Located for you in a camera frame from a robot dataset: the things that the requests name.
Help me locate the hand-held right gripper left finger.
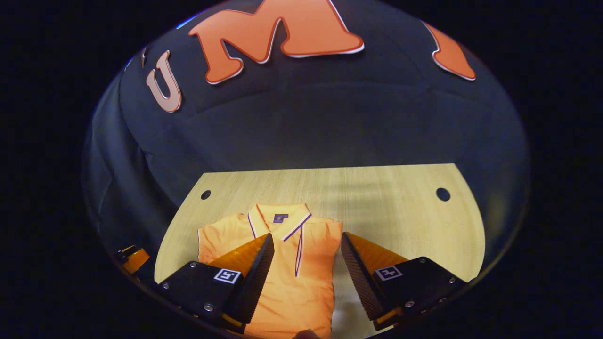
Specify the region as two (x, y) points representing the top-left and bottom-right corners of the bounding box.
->
(157, 232), (276, 335)

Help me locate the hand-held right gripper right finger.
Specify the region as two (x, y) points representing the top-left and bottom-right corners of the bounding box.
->
(339, 231), (468, 331)

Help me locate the orange T-shirt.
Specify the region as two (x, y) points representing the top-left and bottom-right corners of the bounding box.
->
(197, 202), (343, 339)

